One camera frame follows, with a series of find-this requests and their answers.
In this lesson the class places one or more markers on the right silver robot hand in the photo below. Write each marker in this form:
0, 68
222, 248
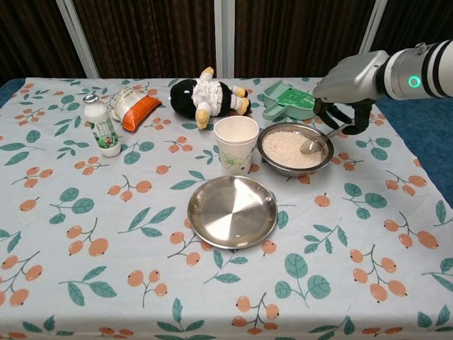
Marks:
350, 78

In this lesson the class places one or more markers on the metal spoon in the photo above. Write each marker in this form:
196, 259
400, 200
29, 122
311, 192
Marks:
311, 146

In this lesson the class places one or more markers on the white rice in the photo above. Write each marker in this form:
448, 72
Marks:
279, 145

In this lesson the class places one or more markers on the steel bowl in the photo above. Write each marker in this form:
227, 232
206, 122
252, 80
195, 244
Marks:
279, 168

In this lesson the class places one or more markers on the white paper cup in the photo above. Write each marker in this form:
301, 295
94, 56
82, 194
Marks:
235, 148

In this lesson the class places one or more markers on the steel plate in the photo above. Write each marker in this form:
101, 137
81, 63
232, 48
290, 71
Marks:
231, 212

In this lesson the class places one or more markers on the green foil packet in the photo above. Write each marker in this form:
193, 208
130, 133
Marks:
295, 99

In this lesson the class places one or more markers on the dark folding screen panel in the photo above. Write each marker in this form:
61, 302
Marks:
414, 21
32, 39
301, 35
152, 39

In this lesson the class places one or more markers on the green plastic dustpan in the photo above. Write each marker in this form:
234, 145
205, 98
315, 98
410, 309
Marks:
272, 111

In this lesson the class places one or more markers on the black and white plush doll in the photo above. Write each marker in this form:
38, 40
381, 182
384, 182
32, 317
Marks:
209, 95

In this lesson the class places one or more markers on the orange and white snack bag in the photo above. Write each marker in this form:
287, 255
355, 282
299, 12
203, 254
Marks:
136, 110

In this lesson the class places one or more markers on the small white drink bottle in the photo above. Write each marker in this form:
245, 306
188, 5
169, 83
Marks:
102, 131

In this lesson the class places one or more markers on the floral tablecloth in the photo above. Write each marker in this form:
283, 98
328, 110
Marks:
106, 212

